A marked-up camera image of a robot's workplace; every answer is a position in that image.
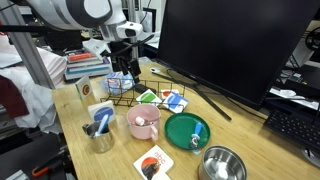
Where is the stack of books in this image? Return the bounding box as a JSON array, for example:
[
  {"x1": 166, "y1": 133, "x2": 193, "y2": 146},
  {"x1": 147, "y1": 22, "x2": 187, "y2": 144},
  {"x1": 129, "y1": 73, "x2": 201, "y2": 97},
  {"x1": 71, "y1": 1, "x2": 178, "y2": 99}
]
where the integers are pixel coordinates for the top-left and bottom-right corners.
[{"x1": 64, "y1": 50, "x2": 113, "y2": 80}]

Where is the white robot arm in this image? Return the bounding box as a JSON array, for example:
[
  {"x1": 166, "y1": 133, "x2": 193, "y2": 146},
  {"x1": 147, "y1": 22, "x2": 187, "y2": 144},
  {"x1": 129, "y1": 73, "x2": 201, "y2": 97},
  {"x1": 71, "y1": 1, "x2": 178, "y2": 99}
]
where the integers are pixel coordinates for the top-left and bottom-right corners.
[{"x1": 26, "y1": 0, "x2": 143, "y2": 80}]

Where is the black keyboard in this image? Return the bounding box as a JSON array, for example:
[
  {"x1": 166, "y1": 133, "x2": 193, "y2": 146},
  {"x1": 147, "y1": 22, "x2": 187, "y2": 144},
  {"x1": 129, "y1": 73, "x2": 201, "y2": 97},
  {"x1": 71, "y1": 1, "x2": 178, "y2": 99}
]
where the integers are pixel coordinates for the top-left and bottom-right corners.
[{"x1": 264, "y1": 110, "x2": 320, "y2": 152}]

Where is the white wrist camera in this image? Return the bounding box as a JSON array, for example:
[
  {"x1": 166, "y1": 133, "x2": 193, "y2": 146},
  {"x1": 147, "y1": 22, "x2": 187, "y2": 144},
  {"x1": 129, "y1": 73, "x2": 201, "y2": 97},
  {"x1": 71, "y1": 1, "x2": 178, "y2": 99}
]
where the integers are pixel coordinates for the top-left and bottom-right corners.
[{"x1": 83, "y1": 39, "x2": 110, "y2": 60}]

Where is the white book blue hippo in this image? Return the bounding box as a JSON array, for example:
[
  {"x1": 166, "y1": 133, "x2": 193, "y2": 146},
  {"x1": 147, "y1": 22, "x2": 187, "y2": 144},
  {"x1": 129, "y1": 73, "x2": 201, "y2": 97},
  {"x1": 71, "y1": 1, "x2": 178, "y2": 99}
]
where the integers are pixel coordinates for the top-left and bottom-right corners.
[{"x1": 88, "y1": 100, "x2": 115, "y2": 122}]

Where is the white book with orange circle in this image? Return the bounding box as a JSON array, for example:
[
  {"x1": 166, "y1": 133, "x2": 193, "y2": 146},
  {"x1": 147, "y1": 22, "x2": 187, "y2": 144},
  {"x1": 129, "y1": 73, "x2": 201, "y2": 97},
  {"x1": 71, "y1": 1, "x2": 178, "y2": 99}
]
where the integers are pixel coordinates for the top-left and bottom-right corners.
[{"x1": 160, "y1": 89, "x2": 179, "y2": 99}]

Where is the abc book orange black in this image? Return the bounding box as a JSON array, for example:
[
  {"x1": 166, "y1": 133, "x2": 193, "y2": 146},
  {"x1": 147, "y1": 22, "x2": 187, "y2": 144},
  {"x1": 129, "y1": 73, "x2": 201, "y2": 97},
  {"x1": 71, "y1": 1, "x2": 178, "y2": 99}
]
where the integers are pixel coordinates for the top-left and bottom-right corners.
[{"x1": 133, "y1": 145, "x2": 174, "y2": 180}]

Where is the white book with green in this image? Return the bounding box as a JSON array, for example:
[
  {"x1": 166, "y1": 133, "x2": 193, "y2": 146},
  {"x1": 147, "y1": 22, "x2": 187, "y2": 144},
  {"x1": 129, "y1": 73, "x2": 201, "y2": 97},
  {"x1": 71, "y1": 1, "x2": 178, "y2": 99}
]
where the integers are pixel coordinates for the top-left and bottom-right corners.
[{"x1": 136, "y1": 89, "x2": 162, "y2": 106}]

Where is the white book with blue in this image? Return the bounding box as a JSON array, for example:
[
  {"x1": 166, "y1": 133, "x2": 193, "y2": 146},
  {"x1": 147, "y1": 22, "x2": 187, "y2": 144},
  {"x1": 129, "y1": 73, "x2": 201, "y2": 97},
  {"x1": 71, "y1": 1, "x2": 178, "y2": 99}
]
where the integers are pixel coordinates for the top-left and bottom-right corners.
[{"x1": 163, "y1": 92, "x2": 188, "y2": 113}]

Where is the green plate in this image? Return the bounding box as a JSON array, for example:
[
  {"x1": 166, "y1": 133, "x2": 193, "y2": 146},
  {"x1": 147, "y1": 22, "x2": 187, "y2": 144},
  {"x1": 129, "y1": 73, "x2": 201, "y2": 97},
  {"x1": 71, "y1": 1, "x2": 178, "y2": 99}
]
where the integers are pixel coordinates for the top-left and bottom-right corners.
[{"x1": 164, "y1": 112, "x2": 211, "y2": 150}]

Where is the blue white spatula in cup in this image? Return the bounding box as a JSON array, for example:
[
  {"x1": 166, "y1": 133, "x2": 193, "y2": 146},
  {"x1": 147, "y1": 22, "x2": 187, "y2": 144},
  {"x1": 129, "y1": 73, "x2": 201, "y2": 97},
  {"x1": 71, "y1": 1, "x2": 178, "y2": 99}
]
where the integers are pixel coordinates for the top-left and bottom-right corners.
[{"x1": 95, "y1": 114, "x2": 109, "y2": 137}]

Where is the blue patterned plastic bag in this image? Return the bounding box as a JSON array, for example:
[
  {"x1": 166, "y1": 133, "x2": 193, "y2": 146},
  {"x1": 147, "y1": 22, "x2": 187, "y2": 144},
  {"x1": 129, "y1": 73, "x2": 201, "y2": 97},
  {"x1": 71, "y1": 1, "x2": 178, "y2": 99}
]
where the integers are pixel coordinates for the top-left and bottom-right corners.
[{"x1": 100, "y1": 71, "x2": 135, "y2": 96}]

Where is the black wire book rack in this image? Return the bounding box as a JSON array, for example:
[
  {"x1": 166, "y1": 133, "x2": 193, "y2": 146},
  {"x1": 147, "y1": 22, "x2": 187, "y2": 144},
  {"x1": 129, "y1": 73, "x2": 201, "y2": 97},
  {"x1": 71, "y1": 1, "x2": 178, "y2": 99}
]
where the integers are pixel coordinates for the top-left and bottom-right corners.
[{"x1": 101, "y1": 78, "x2": 188, "y2": 113}]

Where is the black remote control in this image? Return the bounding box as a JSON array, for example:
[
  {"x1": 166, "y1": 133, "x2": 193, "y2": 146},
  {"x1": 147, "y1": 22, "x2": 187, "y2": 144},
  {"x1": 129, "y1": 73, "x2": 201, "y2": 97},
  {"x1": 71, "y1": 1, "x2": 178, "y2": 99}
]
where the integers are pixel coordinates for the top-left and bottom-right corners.
[{"x1": 134, "y1": 84, "x2": 148, "y2": 94}]

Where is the pink mug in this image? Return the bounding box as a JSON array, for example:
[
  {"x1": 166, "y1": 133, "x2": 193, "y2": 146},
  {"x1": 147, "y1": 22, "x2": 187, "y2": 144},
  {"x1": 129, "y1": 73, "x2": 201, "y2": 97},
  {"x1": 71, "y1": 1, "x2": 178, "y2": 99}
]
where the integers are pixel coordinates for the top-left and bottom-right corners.
[{"x1": 126, "y1": 104, "x2": 161, "y2": 141}]

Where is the spoon in pink mug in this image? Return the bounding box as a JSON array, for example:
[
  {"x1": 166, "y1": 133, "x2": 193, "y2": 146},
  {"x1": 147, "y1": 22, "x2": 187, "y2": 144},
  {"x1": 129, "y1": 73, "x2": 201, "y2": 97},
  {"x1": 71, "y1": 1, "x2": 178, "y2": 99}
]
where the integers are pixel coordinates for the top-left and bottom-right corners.
[{"x1": 128, "y1": 116, "x2": 158, "y2": 126}]

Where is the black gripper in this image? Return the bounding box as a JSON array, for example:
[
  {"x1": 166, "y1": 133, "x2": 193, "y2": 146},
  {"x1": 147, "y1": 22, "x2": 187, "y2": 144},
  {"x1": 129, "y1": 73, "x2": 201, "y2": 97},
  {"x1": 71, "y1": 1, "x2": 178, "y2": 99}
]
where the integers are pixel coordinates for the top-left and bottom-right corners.
[{"x1": 109, "y1": 41, "x2": 141, "y2": 83}]

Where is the blue handled spoon on plate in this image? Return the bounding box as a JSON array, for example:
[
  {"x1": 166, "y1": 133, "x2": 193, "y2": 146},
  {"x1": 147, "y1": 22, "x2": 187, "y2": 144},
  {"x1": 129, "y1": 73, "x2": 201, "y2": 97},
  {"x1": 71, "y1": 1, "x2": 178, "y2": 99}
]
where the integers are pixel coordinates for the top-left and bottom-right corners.
[{"x1": 189, "y1": 122, "x2": 202, "y2": 149}]

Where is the steel cup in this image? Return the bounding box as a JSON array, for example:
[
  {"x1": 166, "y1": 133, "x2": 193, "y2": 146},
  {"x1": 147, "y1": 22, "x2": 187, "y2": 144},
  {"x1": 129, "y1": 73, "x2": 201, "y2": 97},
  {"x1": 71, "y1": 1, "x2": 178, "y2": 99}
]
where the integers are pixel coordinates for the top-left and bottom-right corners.
[{"x1": 82, "y1": 122, "x2": 114, "y2": 153}]

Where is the steel bowl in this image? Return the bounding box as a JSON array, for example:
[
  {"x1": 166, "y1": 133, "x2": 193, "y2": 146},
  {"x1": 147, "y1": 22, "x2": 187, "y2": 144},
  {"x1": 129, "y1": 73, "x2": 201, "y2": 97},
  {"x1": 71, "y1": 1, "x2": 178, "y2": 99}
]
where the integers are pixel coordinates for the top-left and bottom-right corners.
[{"x1": 197, "y1": 145, "x2": 247, "y2": 180}]

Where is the large black monitor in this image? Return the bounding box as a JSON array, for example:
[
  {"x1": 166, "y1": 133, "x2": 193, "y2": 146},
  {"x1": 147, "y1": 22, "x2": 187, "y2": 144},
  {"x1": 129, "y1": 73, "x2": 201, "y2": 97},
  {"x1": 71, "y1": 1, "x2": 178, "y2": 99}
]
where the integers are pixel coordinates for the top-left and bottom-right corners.
[{"x1": 158, "y1": 0, "x2": 320, "y2": 110}]

